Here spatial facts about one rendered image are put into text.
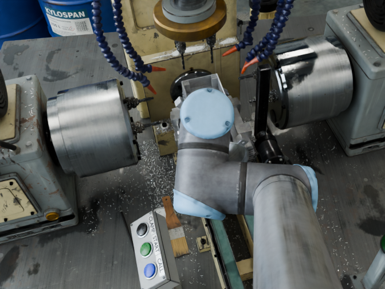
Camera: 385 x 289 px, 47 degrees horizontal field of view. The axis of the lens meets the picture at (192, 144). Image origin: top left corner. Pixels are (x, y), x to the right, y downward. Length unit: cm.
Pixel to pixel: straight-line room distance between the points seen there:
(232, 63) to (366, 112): 41
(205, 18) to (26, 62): 109
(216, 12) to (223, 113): 40
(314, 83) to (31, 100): 75
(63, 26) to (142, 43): 149
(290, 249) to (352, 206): 94
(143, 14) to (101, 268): 73
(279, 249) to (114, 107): 77
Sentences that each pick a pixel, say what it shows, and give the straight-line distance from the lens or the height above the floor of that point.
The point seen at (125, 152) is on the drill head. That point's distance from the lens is 117.
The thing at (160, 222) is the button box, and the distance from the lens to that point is 102.
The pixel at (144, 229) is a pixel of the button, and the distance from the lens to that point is 101.
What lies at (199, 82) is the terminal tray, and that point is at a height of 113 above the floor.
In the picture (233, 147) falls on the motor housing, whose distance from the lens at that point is 125.
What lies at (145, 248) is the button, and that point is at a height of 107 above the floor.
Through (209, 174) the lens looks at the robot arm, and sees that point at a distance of 72.
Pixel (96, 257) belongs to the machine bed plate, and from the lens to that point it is 132.
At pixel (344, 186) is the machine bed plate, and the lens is 142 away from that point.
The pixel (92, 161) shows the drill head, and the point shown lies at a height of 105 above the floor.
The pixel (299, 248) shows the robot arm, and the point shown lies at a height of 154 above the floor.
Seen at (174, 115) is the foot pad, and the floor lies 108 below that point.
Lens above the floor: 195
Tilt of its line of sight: 51 degrees down
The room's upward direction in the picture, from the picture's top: 7 degrees counter-clockwise
